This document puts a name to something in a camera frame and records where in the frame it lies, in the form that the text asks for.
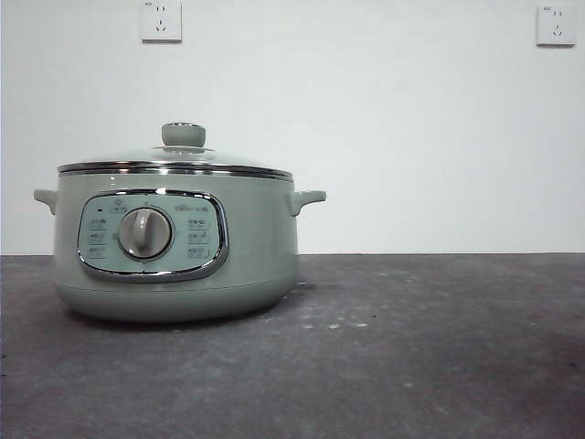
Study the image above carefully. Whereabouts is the pale green electric pot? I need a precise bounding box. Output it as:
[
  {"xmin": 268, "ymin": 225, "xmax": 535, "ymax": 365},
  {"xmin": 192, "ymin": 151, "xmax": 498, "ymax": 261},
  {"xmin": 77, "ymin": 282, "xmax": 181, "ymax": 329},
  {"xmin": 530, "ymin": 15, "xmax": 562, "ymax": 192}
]
[{"xmin": 32, "ymin": 172, "xmax": 327, "ymax": 324}]

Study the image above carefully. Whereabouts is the glass lid with green knob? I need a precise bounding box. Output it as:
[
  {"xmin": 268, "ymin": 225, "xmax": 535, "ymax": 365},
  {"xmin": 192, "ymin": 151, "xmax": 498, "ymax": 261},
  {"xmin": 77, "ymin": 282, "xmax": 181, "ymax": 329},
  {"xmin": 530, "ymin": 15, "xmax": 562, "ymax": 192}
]
[{"xmin": 57, "ymin": 121, "xmax": 294, "ymax": 178}]

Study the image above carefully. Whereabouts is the white wall socket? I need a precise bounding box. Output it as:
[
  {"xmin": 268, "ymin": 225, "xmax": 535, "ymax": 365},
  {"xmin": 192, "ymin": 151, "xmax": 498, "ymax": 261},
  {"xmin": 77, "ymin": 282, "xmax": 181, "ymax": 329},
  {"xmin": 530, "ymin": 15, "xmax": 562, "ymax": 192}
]
[
  {"xmin": 140, "ymin": 0, "xmax": 183, "ymax": 45},
  {"xmin": 536, "ymin": 4, "xmax": 577, "ymax": 48}
]

